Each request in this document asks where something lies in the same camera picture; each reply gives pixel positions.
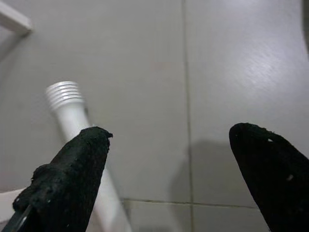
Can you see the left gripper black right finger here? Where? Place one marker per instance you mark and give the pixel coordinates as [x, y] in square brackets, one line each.
[277, 174]

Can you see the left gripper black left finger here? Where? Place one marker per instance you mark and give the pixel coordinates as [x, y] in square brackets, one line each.
[67, 174]

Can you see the white plastic table leg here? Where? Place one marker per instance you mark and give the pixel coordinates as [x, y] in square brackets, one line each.
[70, 113]

